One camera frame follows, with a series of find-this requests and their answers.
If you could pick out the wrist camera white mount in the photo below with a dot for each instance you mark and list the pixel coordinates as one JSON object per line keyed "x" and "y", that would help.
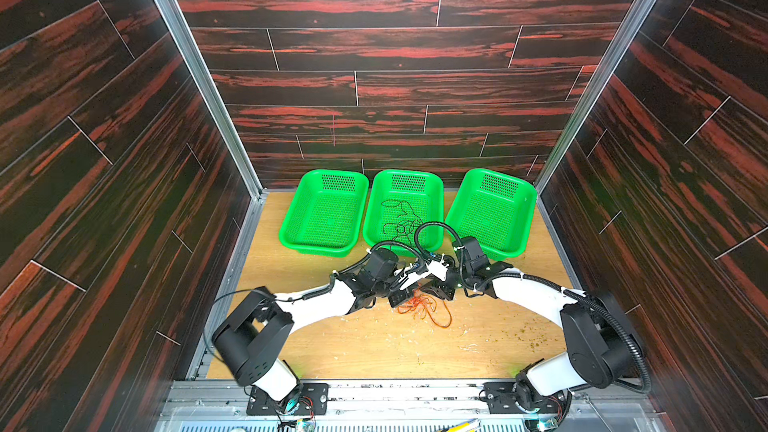
{"x": 439, "y": 268}
{"x": 414, "y": 276}

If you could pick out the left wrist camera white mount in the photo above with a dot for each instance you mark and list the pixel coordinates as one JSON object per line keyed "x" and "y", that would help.
{"x": 414, "y": 276}

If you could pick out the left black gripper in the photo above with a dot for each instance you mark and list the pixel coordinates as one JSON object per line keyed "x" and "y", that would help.
{"x": 399, "y": 297}

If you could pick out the yellow pencil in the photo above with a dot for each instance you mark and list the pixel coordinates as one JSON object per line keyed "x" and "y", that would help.
{"x": 466, "y": 426}

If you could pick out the left green plastic basket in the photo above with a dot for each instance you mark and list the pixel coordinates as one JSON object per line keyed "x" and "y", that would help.
{"x": 325, "y": 215}

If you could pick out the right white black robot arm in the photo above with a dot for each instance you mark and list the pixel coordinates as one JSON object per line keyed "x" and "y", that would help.
{"x": 602, "y": 346}

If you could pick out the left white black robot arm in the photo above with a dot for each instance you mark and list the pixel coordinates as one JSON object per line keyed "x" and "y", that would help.
{"x": 250, "y": 340}

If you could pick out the green plastic basket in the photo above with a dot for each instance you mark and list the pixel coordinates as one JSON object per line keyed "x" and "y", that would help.
{"x": 497, "y": 210}
{"x": 325, "y": 215}
{"x": 400, "y": 202}

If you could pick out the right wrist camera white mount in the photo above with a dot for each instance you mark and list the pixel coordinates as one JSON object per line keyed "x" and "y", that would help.
{"x": 439, "y": 268}

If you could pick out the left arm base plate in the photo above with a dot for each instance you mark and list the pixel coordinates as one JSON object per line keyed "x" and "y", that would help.
{"x": 306, "y": 399}

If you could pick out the middle green plastic basket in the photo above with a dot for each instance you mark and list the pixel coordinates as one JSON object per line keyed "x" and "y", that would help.
{"x": 400, "y": 202}

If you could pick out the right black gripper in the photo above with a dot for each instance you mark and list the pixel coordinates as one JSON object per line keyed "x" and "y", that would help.
{"x": 441, "y": 287}

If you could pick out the aluminium front rail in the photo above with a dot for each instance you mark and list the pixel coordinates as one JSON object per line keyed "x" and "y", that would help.
{"x": 401, "y": 405}

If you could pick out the right green plastic basket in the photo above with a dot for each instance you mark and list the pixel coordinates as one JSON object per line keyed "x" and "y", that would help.
{"x": 497, "y": 210}

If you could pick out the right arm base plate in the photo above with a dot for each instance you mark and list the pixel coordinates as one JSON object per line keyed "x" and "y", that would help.
{"x": 510, "y": 397}

